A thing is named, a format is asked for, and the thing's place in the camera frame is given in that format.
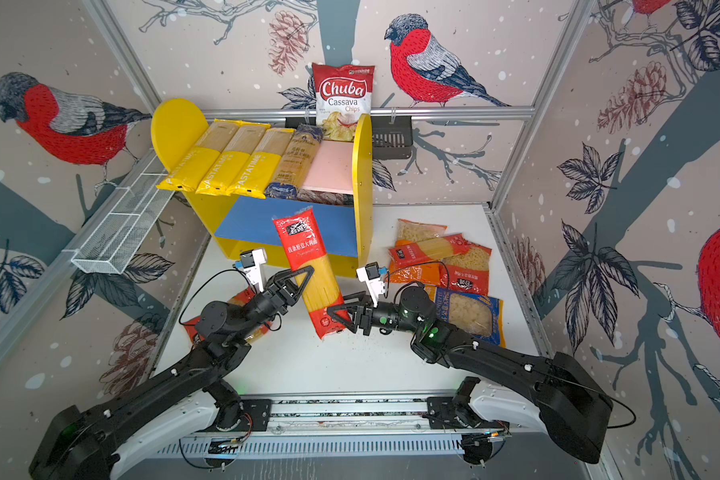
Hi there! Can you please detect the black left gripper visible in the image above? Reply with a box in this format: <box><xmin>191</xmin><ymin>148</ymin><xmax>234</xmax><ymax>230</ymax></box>
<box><xmin>234</xmin><ymin>264</ymin><xmax>309</xmax><ymax>341</ymax></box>

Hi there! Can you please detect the red spaghetti bag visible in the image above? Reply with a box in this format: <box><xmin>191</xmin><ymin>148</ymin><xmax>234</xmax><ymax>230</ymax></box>
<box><xmin>273</xmin><ymin>208</ymin><xmax>345</xmax><ymax>339</ymax></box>
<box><xmin>388</xmin><ymin>234</ymin><xmax>470</xmax><ymax>268</ymax></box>

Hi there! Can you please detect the yellow Pastatime spaghetti bag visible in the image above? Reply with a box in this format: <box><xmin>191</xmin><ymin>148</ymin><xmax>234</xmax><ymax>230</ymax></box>
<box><xmin>195</xmin><ymin>120</ymin><xmax>270</xmax><ymax>196</ymax></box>
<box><xmin>224</xmin><ymin>128</ymin><xmax>295</xmax><ymax>199</ymax></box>
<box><xmin>156</xmin><ymin>120</ymin><xmax>240</xmax><ymax>192</ymax></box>

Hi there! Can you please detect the blue spaghetti bag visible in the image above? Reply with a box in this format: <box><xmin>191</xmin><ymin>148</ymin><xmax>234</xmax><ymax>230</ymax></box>
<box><xmin>265</xmin><ymin>124</ymin><xmax>324</xmax><ymax>200</ymax></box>

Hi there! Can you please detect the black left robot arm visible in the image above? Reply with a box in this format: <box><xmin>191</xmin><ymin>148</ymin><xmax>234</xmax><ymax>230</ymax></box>
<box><xmin>28</xmin><ymin>266</ymin><xmax>314</xmax><ymax>479</ymax></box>

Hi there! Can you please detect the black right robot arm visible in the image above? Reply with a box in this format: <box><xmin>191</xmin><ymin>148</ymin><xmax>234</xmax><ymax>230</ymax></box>
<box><xmin>327</xmin><ymin>286</ymin><xmax>613</xmax><ymax>464</ymax></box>

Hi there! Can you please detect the yellow pink blue shelf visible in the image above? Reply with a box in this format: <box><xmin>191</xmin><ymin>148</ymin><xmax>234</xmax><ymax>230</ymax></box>
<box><xmin>151</xmin><ymin>99</ymin><xmax>373</xmax><ymax>277</ymax></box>

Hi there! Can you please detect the red short pasta bag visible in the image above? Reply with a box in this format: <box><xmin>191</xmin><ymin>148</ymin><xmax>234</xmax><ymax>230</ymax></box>
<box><xmin>439</xmin><ymin>243</ymin><xmax>492</xmax><ymax>296</ymax></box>

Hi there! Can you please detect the blue orange pasta bag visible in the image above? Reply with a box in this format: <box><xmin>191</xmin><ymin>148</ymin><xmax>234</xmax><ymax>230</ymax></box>
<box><xmin>425</xmin><ymin>286</ymin><xmax>505</xmax><ymax>347</ymax></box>

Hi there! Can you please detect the orange macaroni bag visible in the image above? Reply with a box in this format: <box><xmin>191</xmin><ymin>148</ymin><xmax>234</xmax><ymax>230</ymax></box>
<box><xmin>389</xmin><ymin>219</ymin><xmax>447</xmax><ymax>285</ymax></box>

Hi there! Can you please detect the red macaroni bag left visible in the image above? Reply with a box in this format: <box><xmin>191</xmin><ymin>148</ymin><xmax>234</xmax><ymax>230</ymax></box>
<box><xmin>182</xmin><ymin>287</ymin><xmax>274</xmax><ymax>346</ymax></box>

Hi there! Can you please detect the Chuba cassava chips bag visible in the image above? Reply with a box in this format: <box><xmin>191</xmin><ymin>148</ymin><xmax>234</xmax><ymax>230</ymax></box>
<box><xmin>312</xmin><ymin>63</ymin><xmax>375</xmax><ymax>142</ymax></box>

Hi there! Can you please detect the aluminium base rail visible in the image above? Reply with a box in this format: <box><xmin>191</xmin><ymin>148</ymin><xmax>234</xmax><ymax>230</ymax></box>
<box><xmin>107</xmin><ymin>392</ymin><xmax>607</xmax><ymax>466</ymax></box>

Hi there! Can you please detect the black wall basket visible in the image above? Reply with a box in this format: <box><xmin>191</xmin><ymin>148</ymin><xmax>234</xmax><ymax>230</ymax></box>
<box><xmin>283</xmin><ymin>115</ymin><xmax>414</xmax><ymax>161</ymax></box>

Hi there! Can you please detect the white wire basket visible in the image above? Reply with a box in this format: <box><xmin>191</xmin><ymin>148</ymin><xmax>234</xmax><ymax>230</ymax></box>
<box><xmin>71</xmin><ymin>152</ymin><xmax>173</xmax><ymax>274</ymax></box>

